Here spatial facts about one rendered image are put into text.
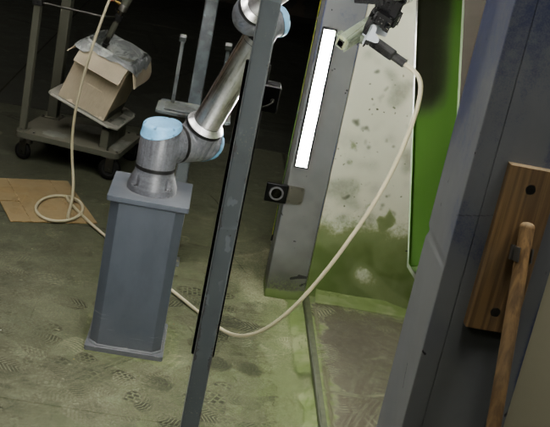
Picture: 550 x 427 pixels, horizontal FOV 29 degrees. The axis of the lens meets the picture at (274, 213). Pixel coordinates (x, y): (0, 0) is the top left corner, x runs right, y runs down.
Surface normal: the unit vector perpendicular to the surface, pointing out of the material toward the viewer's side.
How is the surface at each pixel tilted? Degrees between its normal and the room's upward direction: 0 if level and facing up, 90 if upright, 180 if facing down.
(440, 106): 90
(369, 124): 90
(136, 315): 90
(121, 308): 91
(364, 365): 0
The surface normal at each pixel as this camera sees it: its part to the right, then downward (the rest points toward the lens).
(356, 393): 0.19, -0.93
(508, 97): 0.03, 0.33
